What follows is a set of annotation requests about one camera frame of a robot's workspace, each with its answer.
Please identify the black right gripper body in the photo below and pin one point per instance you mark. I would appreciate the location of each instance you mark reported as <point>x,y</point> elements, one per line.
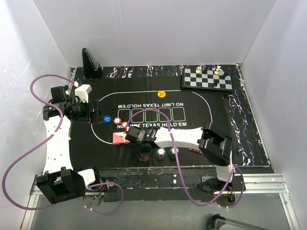
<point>140,145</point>

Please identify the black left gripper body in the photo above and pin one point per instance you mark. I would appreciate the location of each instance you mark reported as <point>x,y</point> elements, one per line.
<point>81,110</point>

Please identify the blue small blind button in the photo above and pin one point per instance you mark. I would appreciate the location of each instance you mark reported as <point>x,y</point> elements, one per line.
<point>107,119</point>

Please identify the yellow dealer button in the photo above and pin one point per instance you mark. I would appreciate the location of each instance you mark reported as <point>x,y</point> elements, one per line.
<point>161,94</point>

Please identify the black triangular all-in marker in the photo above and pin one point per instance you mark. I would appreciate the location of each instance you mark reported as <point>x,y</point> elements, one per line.
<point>195,150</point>

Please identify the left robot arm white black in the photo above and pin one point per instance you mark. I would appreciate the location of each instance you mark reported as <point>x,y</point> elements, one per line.
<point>59,182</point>

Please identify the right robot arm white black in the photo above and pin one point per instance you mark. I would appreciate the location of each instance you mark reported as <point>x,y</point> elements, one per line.
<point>211,140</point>

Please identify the black texas holdem poker mat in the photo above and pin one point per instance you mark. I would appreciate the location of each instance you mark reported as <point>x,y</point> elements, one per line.
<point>135,100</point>

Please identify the red playing card deck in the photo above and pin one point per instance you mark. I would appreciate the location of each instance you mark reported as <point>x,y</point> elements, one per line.
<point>119,138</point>

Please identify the green poker chip stack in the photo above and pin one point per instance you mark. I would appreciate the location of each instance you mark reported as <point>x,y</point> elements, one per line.
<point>172,152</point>

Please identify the black card shoe stand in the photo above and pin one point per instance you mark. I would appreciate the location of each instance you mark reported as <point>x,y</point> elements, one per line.
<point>91,68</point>

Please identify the black white chess board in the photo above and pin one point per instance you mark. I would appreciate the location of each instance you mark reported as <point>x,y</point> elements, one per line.
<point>200,82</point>

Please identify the white chess pawn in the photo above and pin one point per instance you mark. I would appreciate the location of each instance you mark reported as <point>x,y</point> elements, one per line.
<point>217,70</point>

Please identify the black case corner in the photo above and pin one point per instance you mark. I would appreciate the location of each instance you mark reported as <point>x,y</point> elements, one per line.
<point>218,222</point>

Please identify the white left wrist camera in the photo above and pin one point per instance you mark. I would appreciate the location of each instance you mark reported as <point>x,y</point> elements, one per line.
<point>83,92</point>

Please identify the aluminium frame rail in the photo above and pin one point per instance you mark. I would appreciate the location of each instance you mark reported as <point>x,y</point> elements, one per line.
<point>264,203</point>

